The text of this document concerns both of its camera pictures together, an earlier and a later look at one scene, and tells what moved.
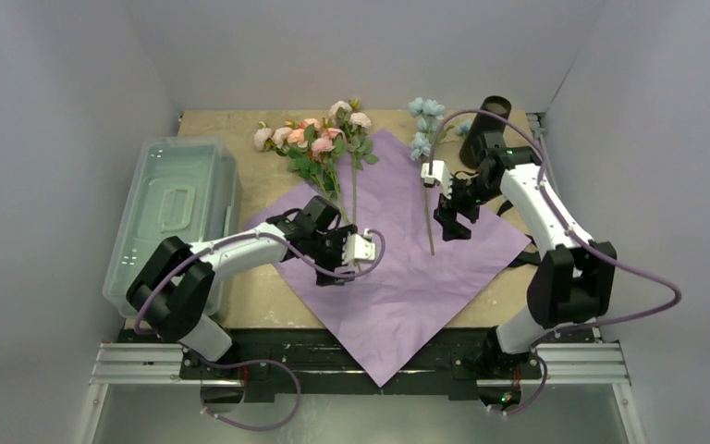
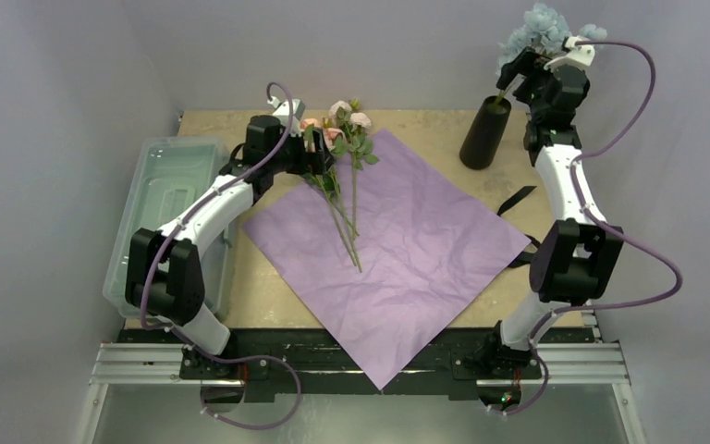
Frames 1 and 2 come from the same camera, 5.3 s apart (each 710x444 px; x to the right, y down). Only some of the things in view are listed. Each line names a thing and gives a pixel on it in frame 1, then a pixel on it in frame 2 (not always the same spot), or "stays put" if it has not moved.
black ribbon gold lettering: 522,259 stays put
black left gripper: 338,235 to 308,163
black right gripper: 453,200 to 515,70
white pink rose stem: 353,141 stays put
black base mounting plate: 302,363 stays put
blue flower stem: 431,112 to 543,29
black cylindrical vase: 471,146 stays put
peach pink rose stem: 313,146 stays put
